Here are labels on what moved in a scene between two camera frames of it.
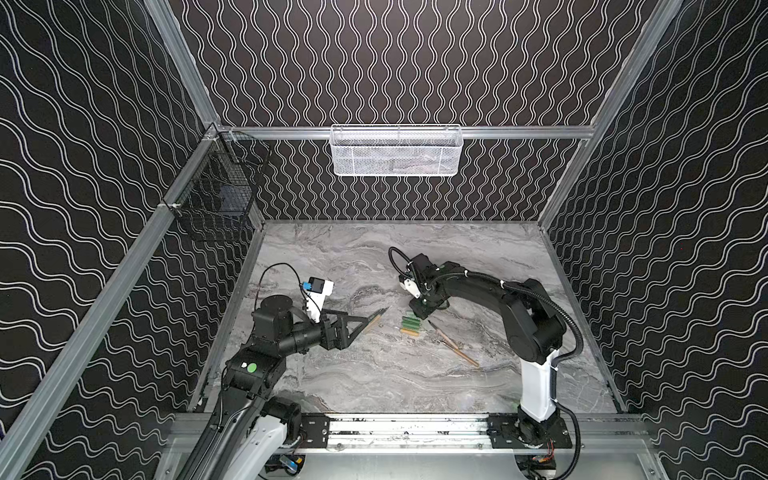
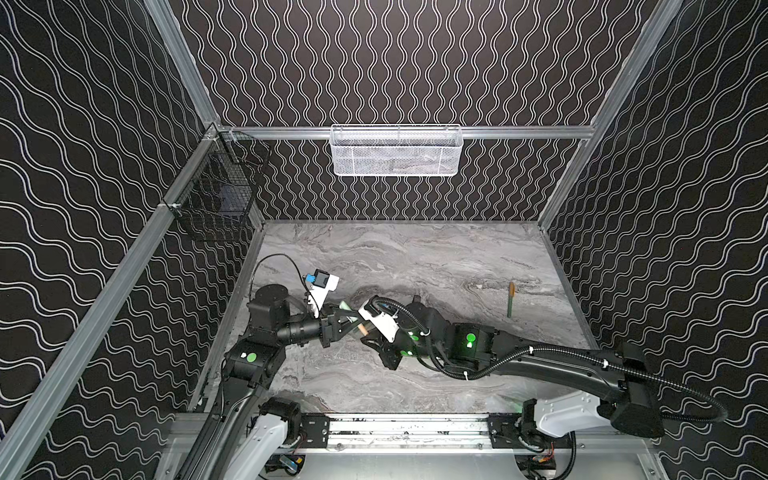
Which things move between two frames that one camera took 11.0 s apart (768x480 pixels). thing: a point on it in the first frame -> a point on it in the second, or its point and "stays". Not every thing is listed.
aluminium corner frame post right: (611, 109) stays
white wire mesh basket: (396, 150) stays
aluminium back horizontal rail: (470, 132) stays
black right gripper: (424, 300) -> (384, 346)
